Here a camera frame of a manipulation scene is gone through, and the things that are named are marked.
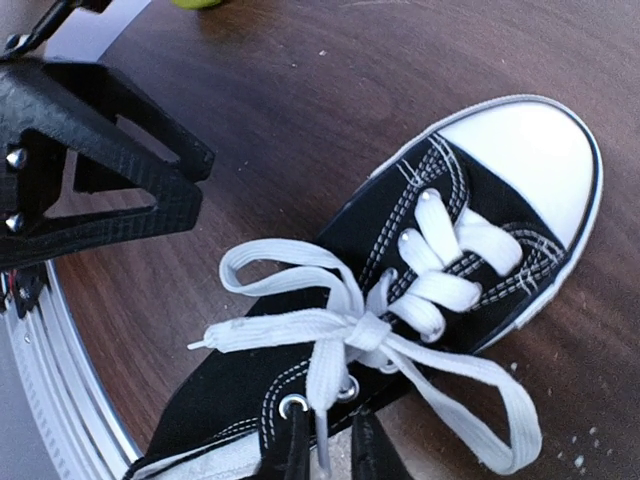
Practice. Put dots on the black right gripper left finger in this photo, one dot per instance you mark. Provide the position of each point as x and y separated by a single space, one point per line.
289 458

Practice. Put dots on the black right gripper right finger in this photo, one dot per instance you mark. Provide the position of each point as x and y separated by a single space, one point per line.
373 455

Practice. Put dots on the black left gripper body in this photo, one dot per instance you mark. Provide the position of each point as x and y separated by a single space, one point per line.
19 45

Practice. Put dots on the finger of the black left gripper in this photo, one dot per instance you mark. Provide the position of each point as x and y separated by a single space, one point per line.
112 95
36 238

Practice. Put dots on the white shoelace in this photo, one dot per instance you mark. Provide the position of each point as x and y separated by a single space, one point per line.
391 336

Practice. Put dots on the black white canvas sneaker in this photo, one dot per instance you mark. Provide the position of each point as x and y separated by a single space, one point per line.
525 163

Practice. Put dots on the green plastic bowl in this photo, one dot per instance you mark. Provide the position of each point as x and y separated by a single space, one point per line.
196 4

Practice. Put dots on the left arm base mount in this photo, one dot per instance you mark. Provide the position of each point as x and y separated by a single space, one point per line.
21 288

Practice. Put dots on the aluminium front rail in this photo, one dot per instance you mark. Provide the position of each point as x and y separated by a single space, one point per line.
57 421

